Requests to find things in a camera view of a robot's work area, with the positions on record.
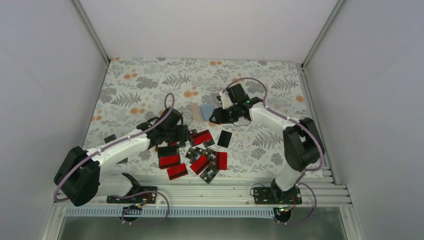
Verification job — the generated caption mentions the beige leather card holder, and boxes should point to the beige leather card holder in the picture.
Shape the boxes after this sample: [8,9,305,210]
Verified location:
[190,102,215,122]

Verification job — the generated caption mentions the black logo card bottom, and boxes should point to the black logo card bottom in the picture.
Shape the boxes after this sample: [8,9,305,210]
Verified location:
[199,165,220,184]

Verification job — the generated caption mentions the black card by left arm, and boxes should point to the black card by left arm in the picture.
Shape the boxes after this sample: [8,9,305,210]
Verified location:
[117,158,128,164]

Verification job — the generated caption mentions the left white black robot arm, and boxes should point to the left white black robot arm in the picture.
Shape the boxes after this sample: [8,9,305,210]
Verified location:
[53,107,184,207]

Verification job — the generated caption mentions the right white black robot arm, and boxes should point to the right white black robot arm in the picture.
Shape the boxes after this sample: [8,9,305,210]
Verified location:
[209,84,325,204]

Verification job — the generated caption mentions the black red card left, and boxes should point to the black red card left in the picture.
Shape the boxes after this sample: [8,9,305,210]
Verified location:
[157,146,181,170]

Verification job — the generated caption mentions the black chip cards cluster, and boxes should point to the black chip cards cluster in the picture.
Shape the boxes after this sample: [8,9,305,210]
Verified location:
[185,147,217,164]

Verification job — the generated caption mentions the red black card centre top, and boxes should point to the red black card centre top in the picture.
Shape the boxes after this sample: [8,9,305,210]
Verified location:
[188,130,215,148]

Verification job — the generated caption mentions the plain black card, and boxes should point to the plain black card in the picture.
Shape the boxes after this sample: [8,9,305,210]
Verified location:
[217,130,233,148]

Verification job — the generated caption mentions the red card bottom left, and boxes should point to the red card bottom left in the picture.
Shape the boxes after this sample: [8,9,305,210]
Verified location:
[167,163,188,181]

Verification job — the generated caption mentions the red card bottom centre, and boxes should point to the red card bottom centre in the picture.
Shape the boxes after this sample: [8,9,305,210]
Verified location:
[190,154,210,175]

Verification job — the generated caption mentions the red card right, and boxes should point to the red card right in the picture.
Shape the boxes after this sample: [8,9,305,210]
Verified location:
[215,151,228,170]

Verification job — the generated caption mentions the floral patterned table mat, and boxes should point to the floral patterned table mat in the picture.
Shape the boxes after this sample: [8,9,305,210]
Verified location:
[83,57,310,178]

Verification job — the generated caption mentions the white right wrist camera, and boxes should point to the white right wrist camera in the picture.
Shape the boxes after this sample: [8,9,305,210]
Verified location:
[219,92,233,109]

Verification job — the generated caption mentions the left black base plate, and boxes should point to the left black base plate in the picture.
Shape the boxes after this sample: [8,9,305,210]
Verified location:
[106,186,158,204]

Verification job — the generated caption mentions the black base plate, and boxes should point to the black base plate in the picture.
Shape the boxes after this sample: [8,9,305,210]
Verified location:
[106,186,158,204]
[253,186,303,205]

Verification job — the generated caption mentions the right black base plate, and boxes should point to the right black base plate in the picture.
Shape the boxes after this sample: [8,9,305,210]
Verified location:
[253,186,303,205]

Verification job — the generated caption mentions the aluminium rail frame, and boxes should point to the aluminium rail frame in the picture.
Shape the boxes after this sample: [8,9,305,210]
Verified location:
[41,177,363,240]

